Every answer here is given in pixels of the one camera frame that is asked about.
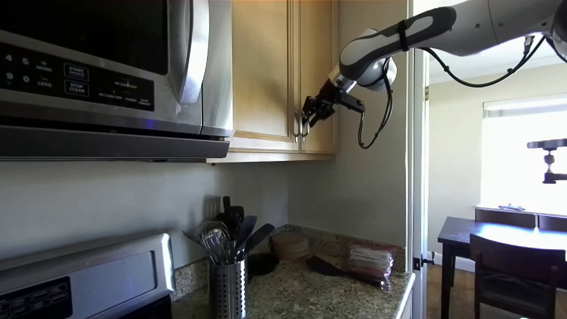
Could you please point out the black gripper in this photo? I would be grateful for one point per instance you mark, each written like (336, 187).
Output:
(336, 92)

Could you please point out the wooden cabinet door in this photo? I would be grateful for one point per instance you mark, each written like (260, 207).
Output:
(318, 58)
(258, 63)

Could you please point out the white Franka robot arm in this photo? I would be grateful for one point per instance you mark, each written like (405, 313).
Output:
(471, 23)

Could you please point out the dark brown wooden utensil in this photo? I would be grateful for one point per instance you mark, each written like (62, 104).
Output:
(232, 214)

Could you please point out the stack of round wooden trivets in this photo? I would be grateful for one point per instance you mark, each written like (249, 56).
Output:
(290, 244)

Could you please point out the black slotted spatula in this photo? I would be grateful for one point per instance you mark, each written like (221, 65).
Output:
(258, 235)

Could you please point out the black plastic spatula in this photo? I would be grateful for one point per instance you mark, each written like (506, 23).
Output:
(244, 230)

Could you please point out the small black skillet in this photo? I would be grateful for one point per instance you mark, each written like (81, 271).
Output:
(262, 264)

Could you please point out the dark wooden dining table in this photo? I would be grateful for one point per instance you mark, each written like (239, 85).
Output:
(466, 232)

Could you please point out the perforated steel utensil holder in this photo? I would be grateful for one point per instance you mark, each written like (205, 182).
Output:
(228, 288)

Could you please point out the bright window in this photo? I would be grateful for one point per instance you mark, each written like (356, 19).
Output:
(524, 152)

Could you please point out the dark wooden chair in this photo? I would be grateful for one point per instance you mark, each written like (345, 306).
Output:
(505, 216)
(552, 221)
(513, 276)

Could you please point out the stainless steel microwave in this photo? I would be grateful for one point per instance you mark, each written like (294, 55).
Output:
(88, 76)

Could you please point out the white door frame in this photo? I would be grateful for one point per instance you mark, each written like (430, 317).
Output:
(416, 177)

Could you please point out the black camera on mount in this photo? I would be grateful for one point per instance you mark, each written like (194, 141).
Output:
(549, 156)

